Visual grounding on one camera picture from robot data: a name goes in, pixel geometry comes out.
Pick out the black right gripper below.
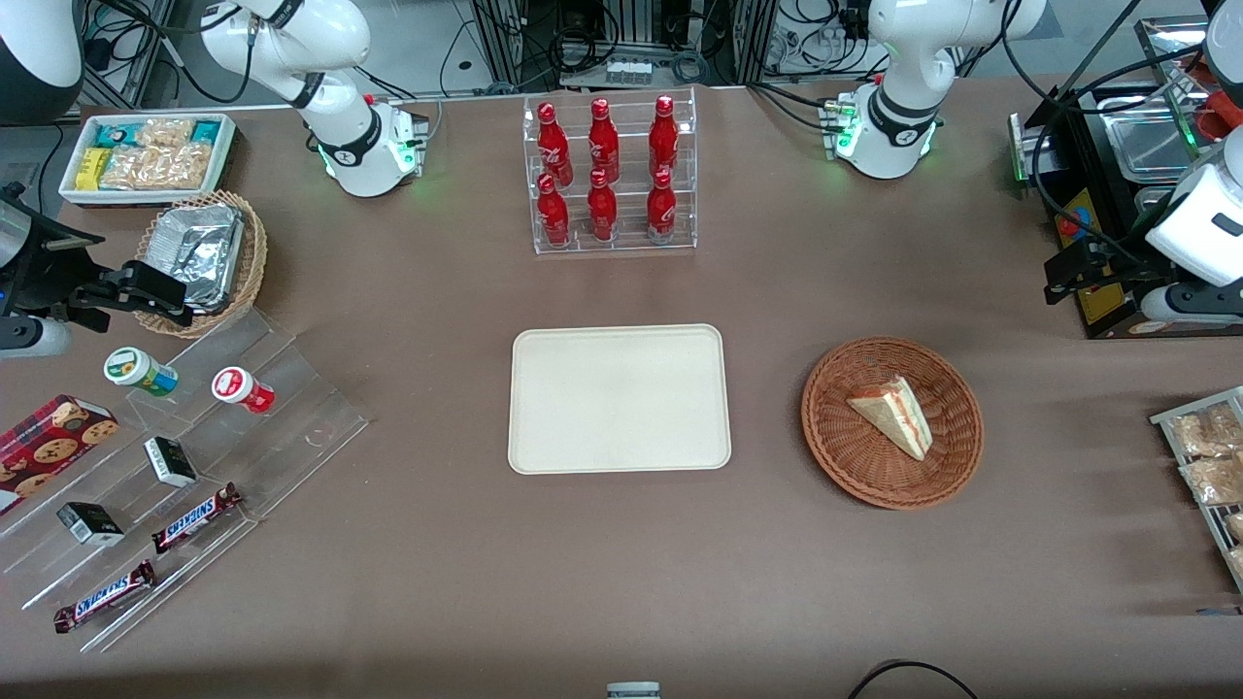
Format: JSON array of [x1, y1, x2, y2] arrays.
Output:
[[0, 189, 191, 333]]

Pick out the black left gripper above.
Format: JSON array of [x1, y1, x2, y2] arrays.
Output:
[[1045, 238, 1166, 306]]

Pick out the triangular sandwich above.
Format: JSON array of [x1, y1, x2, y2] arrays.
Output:
[[847, 377, 933, 461]]

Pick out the light tan wicker basket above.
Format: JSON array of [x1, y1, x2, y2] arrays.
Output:
[[134, 190, 269, 340]]

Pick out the brown round wicker basket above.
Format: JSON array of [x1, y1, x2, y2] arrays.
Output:
[[801, 337, 985, 510]]

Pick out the cream plastic tray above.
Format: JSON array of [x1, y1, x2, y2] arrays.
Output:
[[509, 324, 732, 476]]

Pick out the black glass food warmer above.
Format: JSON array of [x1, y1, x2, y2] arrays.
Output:
[[1010, 15, 1243, 340]]

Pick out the green lid snack cup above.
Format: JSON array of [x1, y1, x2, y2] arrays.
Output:
[[104, 347, 180, 398]]

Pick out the silver foil packet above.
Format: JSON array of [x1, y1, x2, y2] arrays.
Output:
[[146, 204, 245, 314]]

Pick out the small stainless steel pan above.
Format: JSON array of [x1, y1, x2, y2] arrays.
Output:
[[1131, 184, 1182, 234]]

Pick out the large clear cracker bag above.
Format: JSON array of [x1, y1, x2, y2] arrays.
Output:
[[100, 144, 213, 191]]

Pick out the grey box with green light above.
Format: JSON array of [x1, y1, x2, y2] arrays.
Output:
[[1008, 111, 1058, 185]]

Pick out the red lid snack cup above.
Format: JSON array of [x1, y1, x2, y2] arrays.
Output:
[[212, 366, 277, 416]]

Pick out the large stainless steel pan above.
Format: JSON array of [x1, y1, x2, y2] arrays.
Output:
[[1100, 93, 1201, 182]]

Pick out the small clear cracker bag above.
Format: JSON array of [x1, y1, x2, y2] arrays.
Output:
[[136, 118, 195, 149]]

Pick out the red cookie box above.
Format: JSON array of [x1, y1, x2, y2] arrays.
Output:
[[0, 394, 120, 516]]

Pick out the small black box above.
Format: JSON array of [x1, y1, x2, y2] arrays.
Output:
[[56, 501, 126, 548], [144, 437, 199, 489]]

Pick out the white rectangular snack bin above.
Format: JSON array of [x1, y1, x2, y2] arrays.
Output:
[[58, 113, 238, 208]]

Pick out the clear acrylic step display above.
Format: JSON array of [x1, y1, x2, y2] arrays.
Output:
[[0, 309, 371, 654]]

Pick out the Snickers chocolate bar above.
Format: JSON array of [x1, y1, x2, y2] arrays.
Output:
[[52, 559, 158, 635], [151, 482, 244, 555]]

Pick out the clear acrylic bottle rack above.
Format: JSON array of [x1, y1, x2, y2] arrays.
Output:
[[522, 87, 698, 255]]

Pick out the red cola bottle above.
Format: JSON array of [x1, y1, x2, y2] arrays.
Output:
[[649, 95, 679, 181], [537, 175, 571, 246], [587, 170, 619, 244], [536, 102, 574, 185], [646, 169, 678, 244], [588, 98, 621, 183]]

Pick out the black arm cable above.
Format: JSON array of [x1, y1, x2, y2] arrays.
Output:
[[1029, 39, 1215, 275]]

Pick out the grey wire rack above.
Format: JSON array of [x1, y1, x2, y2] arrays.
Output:
[[1150, 385, 1243, 595]]

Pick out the black looped cable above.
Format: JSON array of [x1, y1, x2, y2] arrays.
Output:
[[847, 659, 978, 699]]

